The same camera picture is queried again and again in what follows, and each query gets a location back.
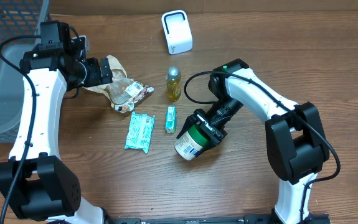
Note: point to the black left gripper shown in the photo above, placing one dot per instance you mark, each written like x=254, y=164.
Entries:
x=94, y=78

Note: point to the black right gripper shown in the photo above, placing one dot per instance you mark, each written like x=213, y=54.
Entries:
x=202, y=116

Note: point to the green-capped white bottle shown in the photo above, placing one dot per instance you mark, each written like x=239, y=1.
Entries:
x=190, y=144

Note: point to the cream brown bread bag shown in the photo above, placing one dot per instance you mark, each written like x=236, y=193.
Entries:
x=124, y=93

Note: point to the small teal white box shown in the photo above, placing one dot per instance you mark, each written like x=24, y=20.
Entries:
x=171, y=120

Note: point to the yellow Vim dish soap bottle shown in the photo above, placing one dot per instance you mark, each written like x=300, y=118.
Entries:
x=173, y=78

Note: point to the light teal snack packet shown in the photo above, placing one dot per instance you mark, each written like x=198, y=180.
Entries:
x=140, y=131

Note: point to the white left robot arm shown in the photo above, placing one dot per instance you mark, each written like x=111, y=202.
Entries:
x=34, y=181

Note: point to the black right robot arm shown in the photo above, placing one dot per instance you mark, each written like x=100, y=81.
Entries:
x=295, y=140

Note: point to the white barcode scanner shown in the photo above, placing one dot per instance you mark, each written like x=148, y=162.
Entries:
x=177, y=32

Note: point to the dark grey plastic basket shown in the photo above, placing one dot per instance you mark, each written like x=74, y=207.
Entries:
x=17, y=17

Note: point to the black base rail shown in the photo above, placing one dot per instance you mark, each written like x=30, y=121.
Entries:
x=197, y=221

